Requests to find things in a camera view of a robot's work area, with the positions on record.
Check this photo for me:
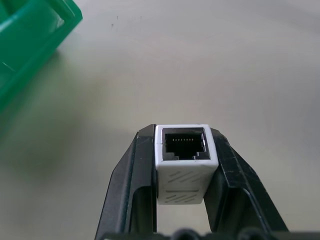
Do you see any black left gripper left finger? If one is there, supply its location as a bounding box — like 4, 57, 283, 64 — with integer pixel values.
94, 124, 159, 240

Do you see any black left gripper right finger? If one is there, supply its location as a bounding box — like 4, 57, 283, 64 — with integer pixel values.
201, 126, 291, 240

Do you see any green plastic bin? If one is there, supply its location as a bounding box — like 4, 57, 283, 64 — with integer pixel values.
0, 0, 84, 115

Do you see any white ethernet coupler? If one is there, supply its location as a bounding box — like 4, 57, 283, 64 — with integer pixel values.
153, 123, 220, 206

